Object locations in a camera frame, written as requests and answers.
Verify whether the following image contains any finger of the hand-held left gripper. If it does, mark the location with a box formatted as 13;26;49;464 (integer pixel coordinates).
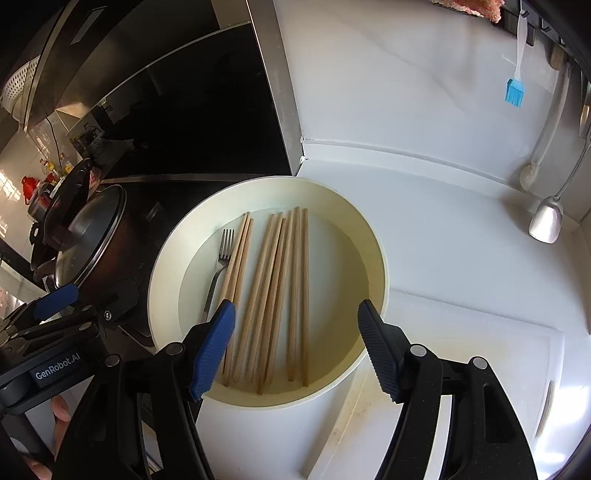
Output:
9;279;140;352
0;282;79;334

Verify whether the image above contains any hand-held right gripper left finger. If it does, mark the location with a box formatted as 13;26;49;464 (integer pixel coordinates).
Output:
53;299;236;480

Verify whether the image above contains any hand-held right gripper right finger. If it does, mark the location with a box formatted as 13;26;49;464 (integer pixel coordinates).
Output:
358;299;539;480

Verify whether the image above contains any bundle of wooden chopsticks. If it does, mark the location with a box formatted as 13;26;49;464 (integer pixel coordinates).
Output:
217;206;310;395

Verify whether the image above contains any metal fork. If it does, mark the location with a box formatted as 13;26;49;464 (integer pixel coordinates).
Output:
199;228;236;324

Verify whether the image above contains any white round bowl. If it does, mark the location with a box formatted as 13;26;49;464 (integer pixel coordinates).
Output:
147;175;391;480

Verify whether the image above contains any person's left hand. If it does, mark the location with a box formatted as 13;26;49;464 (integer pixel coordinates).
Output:
28;396;71;480

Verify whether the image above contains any dark cooking pot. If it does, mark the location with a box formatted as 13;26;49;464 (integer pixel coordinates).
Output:
32;184;155;301

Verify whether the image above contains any glass pot lid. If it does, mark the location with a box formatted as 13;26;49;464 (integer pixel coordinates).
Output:
54;185;127;289

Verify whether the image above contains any white cutting board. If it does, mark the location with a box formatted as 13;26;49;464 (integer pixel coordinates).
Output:
300;288;566;480

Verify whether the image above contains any black pan lid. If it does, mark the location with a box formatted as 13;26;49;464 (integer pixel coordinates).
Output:
28;158;95;241

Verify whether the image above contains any metal colander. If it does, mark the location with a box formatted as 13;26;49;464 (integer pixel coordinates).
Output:
0;54;43;121

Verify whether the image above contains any metal spatula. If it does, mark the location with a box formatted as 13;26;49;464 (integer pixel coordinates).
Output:
529;104;591;244

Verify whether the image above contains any white bottle brush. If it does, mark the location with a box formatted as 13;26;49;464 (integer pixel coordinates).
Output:
519;69;571;192

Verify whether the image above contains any stainless range hood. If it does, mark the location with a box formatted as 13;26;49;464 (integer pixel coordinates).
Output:
23;0;259;134

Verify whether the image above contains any blue silicone basting brush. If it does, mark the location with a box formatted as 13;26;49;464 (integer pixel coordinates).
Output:
504;9;527;108

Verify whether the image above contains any pink striped cloth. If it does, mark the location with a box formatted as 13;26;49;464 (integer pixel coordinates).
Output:
429;0;504;24

